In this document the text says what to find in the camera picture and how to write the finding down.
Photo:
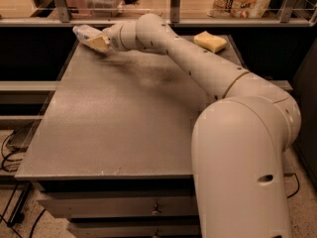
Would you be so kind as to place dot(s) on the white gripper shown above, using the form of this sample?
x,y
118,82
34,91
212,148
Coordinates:
x,y
114,39

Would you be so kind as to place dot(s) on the blue white plastic bottle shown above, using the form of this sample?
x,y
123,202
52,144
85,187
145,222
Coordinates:
x,y
84,33

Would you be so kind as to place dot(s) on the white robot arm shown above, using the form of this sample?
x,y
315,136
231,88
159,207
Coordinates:
x,y
237,141

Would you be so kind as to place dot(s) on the clear plastic storage box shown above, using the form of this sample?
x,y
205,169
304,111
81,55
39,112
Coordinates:
x,y
103,8

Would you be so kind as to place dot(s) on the yellow sponge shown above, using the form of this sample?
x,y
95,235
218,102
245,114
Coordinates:
x,y
210,42

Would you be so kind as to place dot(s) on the printed plastic snack bag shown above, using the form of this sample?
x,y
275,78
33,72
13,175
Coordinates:
x,y
242,9

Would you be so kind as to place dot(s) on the grey metal shelf frame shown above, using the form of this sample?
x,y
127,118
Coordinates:
x,y
178,13

